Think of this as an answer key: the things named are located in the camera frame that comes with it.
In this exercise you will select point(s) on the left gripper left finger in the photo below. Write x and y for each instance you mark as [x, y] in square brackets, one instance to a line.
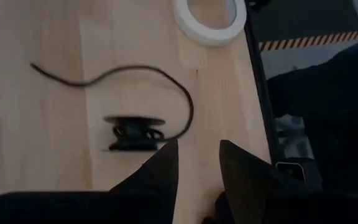
[104, 208]

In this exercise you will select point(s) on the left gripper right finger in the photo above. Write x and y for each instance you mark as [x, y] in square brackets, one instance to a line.
[275, 205]

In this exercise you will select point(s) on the white tape roll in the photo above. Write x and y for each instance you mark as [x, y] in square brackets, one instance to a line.
[210, 35]

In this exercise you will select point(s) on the bulky black object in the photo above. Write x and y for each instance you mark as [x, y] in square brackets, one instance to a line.
[331, 102]

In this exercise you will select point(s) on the yellow-black hazard floor tape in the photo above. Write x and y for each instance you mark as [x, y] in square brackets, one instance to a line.
[309, 41]

